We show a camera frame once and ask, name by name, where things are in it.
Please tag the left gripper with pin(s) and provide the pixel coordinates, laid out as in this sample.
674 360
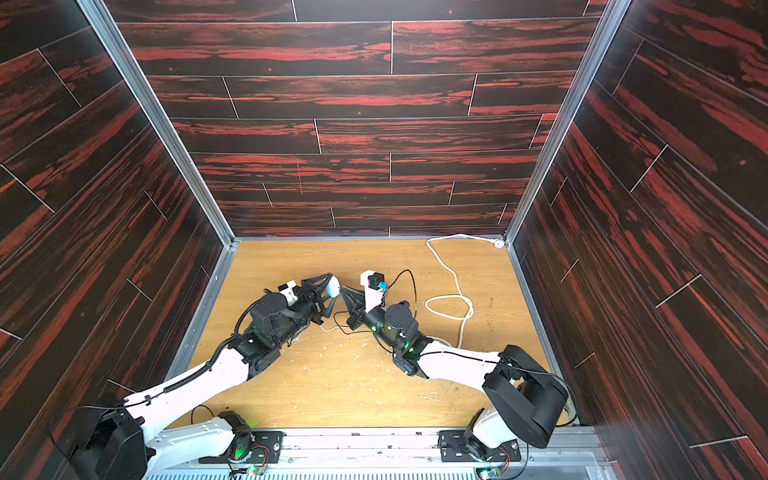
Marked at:
310 299

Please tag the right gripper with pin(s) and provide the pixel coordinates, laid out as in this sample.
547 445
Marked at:
360 306

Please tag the blue earbud case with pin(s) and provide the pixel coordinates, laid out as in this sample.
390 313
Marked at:
333 287

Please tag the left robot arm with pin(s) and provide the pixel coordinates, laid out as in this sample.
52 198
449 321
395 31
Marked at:
134 438

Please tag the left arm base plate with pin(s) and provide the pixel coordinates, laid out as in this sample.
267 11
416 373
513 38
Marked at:
260 448

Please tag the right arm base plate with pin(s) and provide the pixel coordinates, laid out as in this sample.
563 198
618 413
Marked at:
457 445

